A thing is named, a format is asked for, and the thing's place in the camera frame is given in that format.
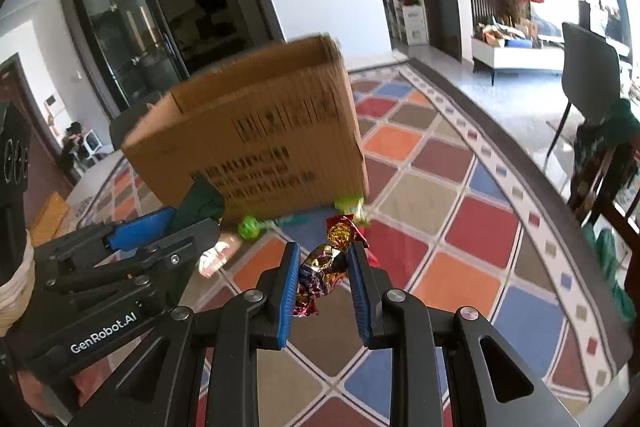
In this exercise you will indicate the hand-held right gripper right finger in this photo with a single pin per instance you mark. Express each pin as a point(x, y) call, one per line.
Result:
point(357, 292)

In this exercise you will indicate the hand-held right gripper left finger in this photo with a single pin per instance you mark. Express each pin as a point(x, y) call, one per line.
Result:
point(290, 297)

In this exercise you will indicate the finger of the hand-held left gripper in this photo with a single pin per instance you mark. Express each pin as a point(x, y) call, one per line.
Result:
point(145, 227)
point(165, 262)

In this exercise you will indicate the red gold foil candy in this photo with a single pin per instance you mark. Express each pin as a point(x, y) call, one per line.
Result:
point(322, 267)

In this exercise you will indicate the dark green snack packet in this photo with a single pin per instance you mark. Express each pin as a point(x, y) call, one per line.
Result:
point(197, 207)

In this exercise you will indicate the brown cardboard box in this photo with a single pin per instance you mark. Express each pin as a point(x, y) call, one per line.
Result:
point(260, 127)

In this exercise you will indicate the clear wrapped pastry packet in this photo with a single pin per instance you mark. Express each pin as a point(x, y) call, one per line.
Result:
point(215, 257)

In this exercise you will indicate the green lollipop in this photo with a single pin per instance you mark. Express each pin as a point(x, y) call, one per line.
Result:
point(247, 227)

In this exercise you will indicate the green wrapped candy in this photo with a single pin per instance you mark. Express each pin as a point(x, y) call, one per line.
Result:
point(352, 205)

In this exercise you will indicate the wicker tissue box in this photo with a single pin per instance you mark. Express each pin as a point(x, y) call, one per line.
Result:
point(47, 217)

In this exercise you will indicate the white shelf unit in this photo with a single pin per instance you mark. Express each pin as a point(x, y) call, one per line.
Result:
point(82, 147)

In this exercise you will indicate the checkered colourful tablecloth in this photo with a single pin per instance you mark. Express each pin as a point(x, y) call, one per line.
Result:
point(450, 217)

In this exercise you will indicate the brown entrance door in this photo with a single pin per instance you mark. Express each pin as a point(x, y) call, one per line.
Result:
point(42, 157)

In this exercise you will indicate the white intercom panel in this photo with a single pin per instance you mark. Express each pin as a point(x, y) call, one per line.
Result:
point(52, 102)

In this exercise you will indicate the glass sliding door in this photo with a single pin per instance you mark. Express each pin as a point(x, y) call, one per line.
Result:
point(125, 32)

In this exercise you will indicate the green plastic bag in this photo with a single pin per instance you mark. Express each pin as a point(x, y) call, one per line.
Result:
point(610, 267)

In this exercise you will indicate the wooden chair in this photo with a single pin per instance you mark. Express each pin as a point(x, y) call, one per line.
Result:
point(602, 197)

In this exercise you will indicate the white storage shelf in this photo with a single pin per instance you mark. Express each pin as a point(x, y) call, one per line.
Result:
point(407, 19)

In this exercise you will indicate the white low cabinet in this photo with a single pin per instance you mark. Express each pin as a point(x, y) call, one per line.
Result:
point(520, 57)

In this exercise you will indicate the green garment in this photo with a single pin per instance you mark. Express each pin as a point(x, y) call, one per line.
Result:
point(607, 127)

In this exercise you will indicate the dark grey chair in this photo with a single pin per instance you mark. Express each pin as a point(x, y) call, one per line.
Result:
point(590, 67)

